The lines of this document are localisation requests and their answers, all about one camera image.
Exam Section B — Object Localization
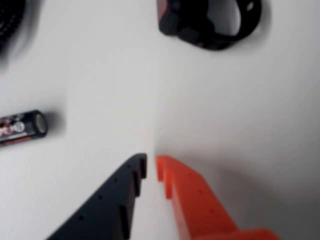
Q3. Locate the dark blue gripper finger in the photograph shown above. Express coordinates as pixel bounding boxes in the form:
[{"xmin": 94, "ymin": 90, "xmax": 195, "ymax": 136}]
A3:
[{"xmin": 46, "ymin": 152, "xmax": 148, "ymax": 240}]

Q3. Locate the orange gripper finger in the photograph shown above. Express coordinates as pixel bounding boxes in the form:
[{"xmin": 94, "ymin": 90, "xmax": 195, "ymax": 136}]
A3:
[{"xmin": 155, "ymin": 154, "xmax": 282, "ymax": 240}]

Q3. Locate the black AAA battery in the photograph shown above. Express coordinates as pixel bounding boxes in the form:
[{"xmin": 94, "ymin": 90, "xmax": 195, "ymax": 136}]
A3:
[{"xmin": 0, "ymin": 109, "xmax": 49, "ymax": 149}]

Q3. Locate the black plastic ring clip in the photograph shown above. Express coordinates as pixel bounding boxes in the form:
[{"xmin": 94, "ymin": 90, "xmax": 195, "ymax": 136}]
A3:
[{"xmin": 156, "ymin": 0, "xmax": 263, "ymax": 51}]

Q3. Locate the black braided USB cable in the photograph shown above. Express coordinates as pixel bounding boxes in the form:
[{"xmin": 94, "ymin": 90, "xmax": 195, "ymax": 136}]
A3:
[{"xmin": 0, "ymin": 0, "xmax": 42, "ymax": 70}]

